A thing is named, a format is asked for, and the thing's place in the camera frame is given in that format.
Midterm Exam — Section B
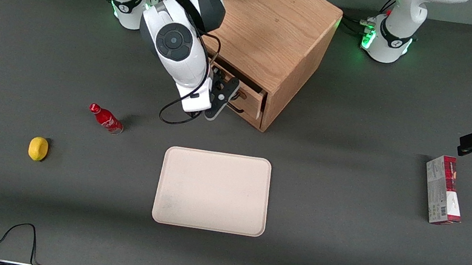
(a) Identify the oak wooden drawer cabinet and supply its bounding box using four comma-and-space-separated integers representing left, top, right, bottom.
182, 0, 345, 142

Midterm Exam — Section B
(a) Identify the grey red carton box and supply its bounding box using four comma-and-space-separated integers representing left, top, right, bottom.
417, 153, 471, 228

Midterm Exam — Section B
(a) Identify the cream plastic tray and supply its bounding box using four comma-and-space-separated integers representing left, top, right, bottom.
150, 142, 276, 240

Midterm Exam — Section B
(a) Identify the red cola bottle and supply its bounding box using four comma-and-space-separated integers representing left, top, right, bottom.
86, 102, 127, 136

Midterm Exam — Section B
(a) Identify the yellow lemon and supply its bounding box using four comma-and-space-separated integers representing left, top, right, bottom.
27, 135, 50, 163

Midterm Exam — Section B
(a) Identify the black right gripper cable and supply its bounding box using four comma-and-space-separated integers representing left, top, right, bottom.
157, 28, 225, 132

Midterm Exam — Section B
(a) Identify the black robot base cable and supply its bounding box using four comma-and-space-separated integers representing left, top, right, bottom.
339, 0, 398, 42

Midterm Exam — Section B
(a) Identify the black looped table cable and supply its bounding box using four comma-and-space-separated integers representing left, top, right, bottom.
0, 219, 56, 265

